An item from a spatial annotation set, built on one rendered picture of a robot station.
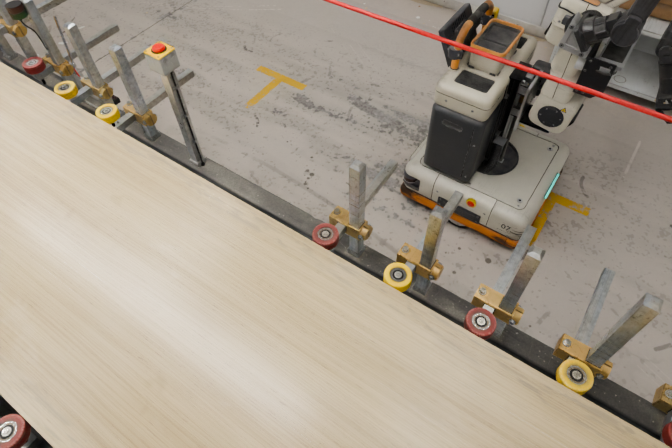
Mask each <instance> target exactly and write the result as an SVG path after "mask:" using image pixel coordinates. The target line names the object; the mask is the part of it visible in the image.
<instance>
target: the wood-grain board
mask: <svg viewBox="0 0 672 448"><path fill-rule="evenodd" d="M0 395H1V396H2V397H3V398H4V399H5V400H6V401H7V402H8V403H9V404H10V405H11V406H12V407H13V408H14V409H15V410H16V411H17V412H18V413H19V414H20V415H21V416H22V417H23V418H24V419H25V420H26V421H27V422H28V423H29V424H30V425H31V426H32V427H33V428H34V429H35V430H36V431H37V432H38V433H39V434H40V435H41V436H42V437H43V438H44V439H45V440H46V441H47V442H48V443H49V444H50V445H51V446H52V447H53V448H671V447H669V446H667V445H666V444H664V443H662V442H660V441H659V440H657V439H655V438H654V437H652V436H650V435H648V434H647V433H645V432H643V431H641V430H640V429H638V428H636V427H634V426H633V425H631V424H629V423H627V422H626V421H624V420H622V419H620V418H619V417H617V416H615V415H614V414H612V413H610V412H608V411H607V410H605V409H603V408H601V407H600V406H598V405H596V404H594V403H593V402H591V401H589V400H587V399H586V398H584V397H582V396H581V395H579V394H577V393H575V392H574V391H572V390H570V389H568V388H567V387H565V386H563V385H561V384H560V383H558V382H556V381H554V380H553V379H551V378H549V377H547V376H546V375H544V374H542V373H541V372H539V371H537V370H535V369H534V368H532V367H530V366H528V365H527V364H525V363H523V362H521V361H520V360H518V359H516V358H514V357H513V356H511V355H509V354H508V353H506V352H504V351H502V350H501V349H499V348H497V347H495V346H494V345H492V344H490V343H488V342H487V341H485V340H483V339H481V338H480V337H478V336H476V335H474V334H473V333H471V332H469V331H468V330H466V329H464V328H462V327H461V326H459V325H457V324H455V323H454V322H452V321H450V320H448V319H447V318H445V317H443V316H441V315H440V314H438V313H436V312H435V311H433V310H431V309H429V308H428V307H426V306H424V305H422V304H421V303H419V302H417V301H415V300H414V299H412V298H410V297H408V296H407V295H405V294H403V293H401V292H400V291H398V290H396V289H395V288H393V287H391V286H389V285H388V284H386V283H384V282H382V281H381V280H379V279H377V278H375V277H374V276H372V275H370V274H368V273H367V272H365V271H363V270H362V269H360V268H358V267H356V266H355V265H353V264H351V263H349V262H348V261H346V260H344V259H342V258H341V257H339V256H337V255H335V254H334V253H332V252H330V251H328V250H327V249H325V248H323V247H322V246H320V245H318V244H316V243H315V242H313V241H311V240H309V239H308V238H306V237H304V236H302V235H301V234H299V233H297V232H295V231H294V230H292V229H290V228H288V227H287V226H285V225H283V224H282V223H280V222H278V221H276V220H275V219H273V218H271V217H269V216H268V215H266V214H264V213H262V212H261V211H259V210H257V209H255V208H254V207H252V206H250V205H249V204H247V203H245V202H243V201H242V200H240V199H238V198H236V197H235V196H233V195H231V194H229V193H228V192H226V191H224V190H222V189H221V188H219V187H217V186H215V185H214V184H212V183H210V182H209V181H207V180H205V179H203V178H202V177H200V176H198V175H196V174H195V173H193V172H191V171H189V170H188V169H186V168H184V167H182V166H181V165H179V164H177V163H176V162H174V161H172V160H170V159H169V158H167V157H165V156H163V155H162V154H160V153H158V152H156V151H155V150H153V149H151V148H149V147H148V146H146V145H144V144H142V143H141V142H139V141H137V140H136V139H134V138H132V137H130V136H129V135H127V134H125V133H123V132H122V131H120V130H118V129H116V128H115V127H113V126H111V125H109V124H108V123H106V122H104V121H103V120H101V119H99V118H97V117H96V116H94V115H92V114H90V113H89V112H87V111H85V110H83V109H82V108H80V107H78V106H76V105H75V104H73V103H71V102H69V101H68V100H66V99H64V98H63V97H61V96H59V95H57V94H56V93H54V92H52V91H50V90H49V89H47V88H45V87H43V86H42V85H40V84H38V83H36V82H35V81H33V80H31V79H30V78H28V77H26V76H24V75H23V74H21V73H19V72H17V71H16V70H14V69H12V68H10V67H9V66H7V65H5V64H3V63H2V62H0Z"/></svg>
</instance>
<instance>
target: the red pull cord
mask: <svg viewBox="0 0 672 448"><path fill-rule="evenodd" d="M323 1H326V2H329V3H332V4H335V5H338V6H340V7H343V8H346V9H349V10H352V11H355V12H357V13H360V14H363V15H366V16H369V17H372V18H374V19H377V20H380V21H383V22H386V23H389V24H392V25H394V26H397V27H400V28H403V29H406V30H409V31H411V32H414V33H417V34H420V35H423V36H426V37H428V38H431V39H434V40H437V41H440V42H443V43H446V44H448V45H451V46H454V47H457V48H460V49H463V50H465V51H468V52H471V53H474V54H477V55H480V56H483V57H485V58H488V59H491V60H494V61H497V62H500V63H502V64H505V65H508V66H511V67H514V68H517V69H519V70H522V71H525V72H528V73H531V74H534V75H537V76H539V77H542V78H545V79H548V80H551V81H554V82H556V83H559V84H562V85H565V86H568V87H571V88H573V89H576V90H579V91H582V92H585V93H588V94H591V95H593V96H596V97H599V98H602V99H605V100H608V101H610V102H613V103H616V104H619V105H622V106H625V107H627V108H630V109H633V110H636V111H639V112H642V113H645V114H647V115H650V116H653V117H656V118H659V119H662V120H664V121H667V122H670V123H672V117H671V116H668V115H665V114H662V113H659V112H657V111H654V110H651V109H648V108H645V107H642V106H639V105H636V104H634V103H631V102H628V101H625V100H622V99H619V98H616V97H613V96H611V95H608V94H605V93H602V92H599V91H596V90H593V89H590V88H588V87H585V86H582V85H579V84H576V83H573V82H570V81H567V80H564V79H562V78H559V77H556V76H553V75H550V74H547V73H544V72H541V71H539V70H536V69H533V68H530V67H527V66H524V65H521V64H518V63H516V62H513V61H510V60H507V59H504V58H501V57H498V56H495V55H493V54H490V53H487V52H484V51H481V50H478V49H475V48H472V47H469V46H467V45H464V44H461V43H458V42H455V41H452V40H449V39H446V38H444V37H441V36H438V35H435V34H432V33H429V32H426V31H423V30H421V29H418V28H415V27H412V26H409V25H406V24H403V23H400V22H398V21H395V20H392V19H389V18H386V17H383V16H380V15H377V14H375V13H372V12H369V11H366V10H363V9H360V8H357V7H354V6H351V5H349V4H346V3H343V2H340V1H337V0H323Z"/></svg>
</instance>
